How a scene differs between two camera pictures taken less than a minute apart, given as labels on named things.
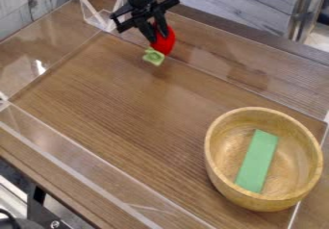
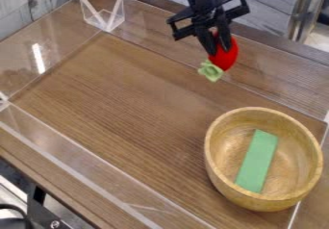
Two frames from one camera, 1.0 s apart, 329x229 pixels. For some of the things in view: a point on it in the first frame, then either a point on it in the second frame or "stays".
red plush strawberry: x=160 y=46 → x=222 y=59
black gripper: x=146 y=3 → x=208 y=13
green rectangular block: x=257 y=161 stays
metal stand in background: x=305 y=17 stays
